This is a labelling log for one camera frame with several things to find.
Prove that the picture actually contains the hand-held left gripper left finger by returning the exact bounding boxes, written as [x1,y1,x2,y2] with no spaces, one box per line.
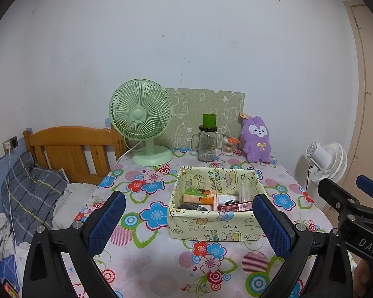
[22,191,127,298]

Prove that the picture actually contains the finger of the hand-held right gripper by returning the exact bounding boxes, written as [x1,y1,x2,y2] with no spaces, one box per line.
[318,178,373,224]
[356,175,373,207]

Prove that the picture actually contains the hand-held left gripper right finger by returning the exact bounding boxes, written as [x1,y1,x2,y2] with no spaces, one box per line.
[252,193,352,298]

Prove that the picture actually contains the red-brown packet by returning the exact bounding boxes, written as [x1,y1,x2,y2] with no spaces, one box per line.
[218,201,255,212]

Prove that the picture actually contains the yellow-green fabric storage box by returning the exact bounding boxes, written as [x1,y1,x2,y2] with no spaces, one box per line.
[167,165,266,243]

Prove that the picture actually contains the green orange tissue packet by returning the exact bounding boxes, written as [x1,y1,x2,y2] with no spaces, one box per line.
[183,187,218,212]

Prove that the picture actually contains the grey socks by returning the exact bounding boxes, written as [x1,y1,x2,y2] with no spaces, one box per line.
[177,203,207,212]

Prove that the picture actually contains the person's right hand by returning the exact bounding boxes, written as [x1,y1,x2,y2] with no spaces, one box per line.
[357,259,373,289]

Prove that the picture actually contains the white standing fan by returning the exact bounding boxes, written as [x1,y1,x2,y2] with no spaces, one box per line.
[305,142,348,190]

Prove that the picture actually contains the white quilt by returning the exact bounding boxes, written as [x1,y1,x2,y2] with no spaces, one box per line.
[52,183,98,221]

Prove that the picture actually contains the grey plaid pillow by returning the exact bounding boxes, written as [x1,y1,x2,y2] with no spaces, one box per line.
[0,152,69,243]

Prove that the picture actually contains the purple plush bunny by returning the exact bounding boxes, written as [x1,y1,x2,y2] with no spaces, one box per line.
[238,111,273,163]

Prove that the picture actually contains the cotton swab jar orange lid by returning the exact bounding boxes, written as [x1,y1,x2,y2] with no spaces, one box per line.
[221,135,239,156]

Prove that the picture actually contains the wooden bed headboard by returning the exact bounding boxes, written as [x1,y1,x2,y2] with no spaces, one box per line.
[23,126,127,184]

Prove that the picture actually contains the white garment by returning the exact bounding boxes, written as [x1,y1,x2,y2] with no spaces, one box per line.
[15,241,32,283]

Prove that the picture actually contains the glass jar mug green lid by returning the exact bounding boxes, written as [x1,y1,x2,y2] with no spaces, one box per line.
[191,114,222,162]

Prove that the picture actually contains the green desk fan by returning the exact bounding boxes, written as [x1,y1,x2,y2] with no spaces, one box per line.
[109,78,174,166]

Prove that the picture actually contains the blue bed sheet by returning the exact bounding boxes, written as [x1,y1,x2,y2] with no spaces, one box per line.
[0,255,28,295]

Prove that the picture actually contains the phone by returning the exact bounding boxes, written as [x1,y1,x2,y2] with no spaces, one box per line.
[1,279,19,297]

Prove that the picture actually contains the green patterned board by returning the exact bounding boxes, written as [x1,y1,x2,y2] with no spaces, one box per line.
[164,88,245,149]

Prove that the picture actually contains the white fan cord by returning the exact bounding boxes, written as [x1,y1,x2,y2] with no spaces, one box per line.
[116,143,141,163]

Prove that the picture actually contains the white charging cable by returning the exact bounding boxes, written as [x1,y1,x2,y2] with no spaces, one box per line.
[4,152,18,255]

